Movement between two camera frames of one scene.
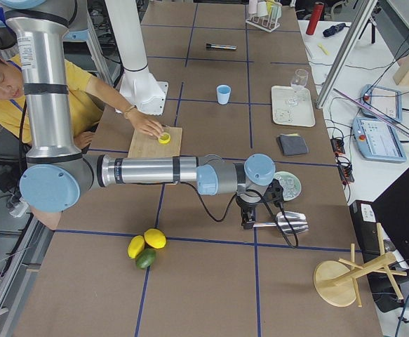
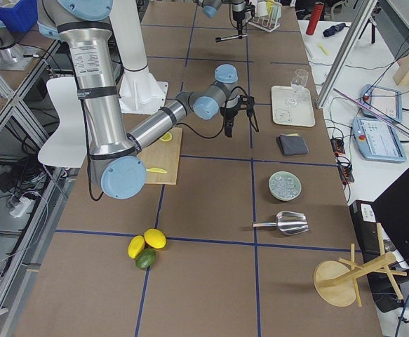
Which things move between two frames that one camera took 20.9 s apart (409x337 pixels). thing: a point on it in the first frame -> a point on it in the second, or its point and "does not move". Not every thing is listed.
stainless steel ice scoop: [298, 221] does not move
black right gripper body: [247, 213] -> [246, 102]
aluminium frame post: [363, 13] does not move
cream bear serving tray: [292, 106] does not move
